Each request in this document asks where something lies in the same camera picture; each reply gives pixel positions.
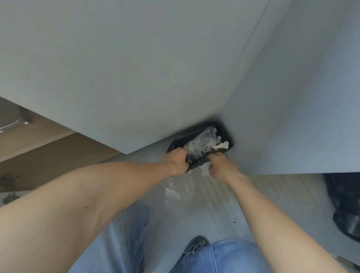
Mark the clear plastic bag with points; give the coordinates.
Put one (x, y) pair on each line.
(202, 140)

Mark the person's right forearm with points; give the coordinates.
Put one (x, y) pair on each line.
(281, 225)

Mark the person's right hand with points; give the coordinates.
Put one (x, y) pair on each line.
(223, 168)

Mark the person's left hand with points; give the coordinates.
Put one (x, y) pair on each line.
(177, 163)

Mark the thin black rod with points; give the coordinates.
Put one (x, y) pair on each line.
(348, 261)

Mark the person's right dark shoe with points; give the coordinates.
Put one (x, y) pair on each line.
(194, 247)

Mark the black plastic bag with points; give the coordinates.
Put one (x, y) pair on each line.
(346, 202)

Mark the wooden cabinet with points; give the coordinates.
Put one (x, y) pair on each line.
(42, 157)

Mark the person's left forearm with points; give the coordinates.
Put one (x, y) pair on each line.
(70, 213)

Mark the crumpled white paper scrap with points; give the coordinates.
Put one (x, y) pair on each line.
(222, 145)

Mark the black trash bin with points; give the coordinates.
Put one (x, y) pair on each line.
(225, 133)

